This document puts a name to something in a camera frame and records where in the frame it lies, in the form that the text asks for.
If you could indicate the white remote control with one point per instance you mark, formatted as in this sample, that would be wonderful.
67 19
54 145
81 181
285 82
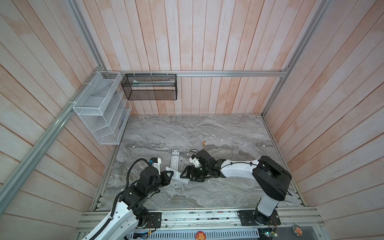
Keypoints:
175 157
177 176

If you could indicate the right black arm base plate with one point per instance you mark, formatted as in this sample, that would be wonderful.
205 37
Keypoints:
254 218

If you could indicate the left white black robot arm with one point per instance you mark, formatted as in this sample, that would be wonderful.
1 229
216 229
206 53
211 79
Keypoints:
128 211

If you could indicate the horizontal aluminium wall rail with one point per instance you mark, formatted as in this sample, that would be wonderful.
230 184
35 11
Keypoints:
216 73

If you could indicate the black wire mesh basket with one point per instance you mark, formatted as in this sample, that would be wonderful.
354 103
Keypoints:
150 87

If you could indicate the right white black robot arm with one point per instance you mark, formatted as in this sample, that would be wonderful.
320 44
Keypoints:
271 177

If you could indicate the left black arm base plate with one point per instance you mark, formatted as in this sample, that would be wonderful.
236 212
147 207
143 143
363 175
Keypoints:
151 220

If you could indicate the round badge sticker on right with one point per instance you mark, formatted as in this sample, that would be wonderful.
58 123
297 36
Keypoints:
297 230

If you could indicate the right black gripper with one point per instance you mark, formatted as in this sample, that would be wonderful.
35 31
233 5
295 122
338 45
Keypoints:
193 173

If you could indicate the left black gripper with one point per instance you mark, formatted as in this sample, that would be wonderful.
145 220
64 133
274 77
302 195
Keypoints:
166 178

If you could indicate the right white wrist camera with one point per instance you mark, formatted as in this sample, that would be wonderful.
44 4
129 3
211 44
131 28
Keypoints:
195 161

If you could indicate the aluminium front rail frame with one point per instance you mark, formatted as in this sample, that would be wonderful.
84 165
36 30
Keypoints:
224 224

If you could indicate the red round sticker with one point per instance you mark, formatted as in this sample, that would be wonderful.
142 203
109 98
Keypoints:
200 235

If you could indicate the white wire mesh shelf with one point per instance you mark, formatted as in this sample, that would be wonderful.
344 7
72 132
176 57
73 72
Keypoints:
103 108

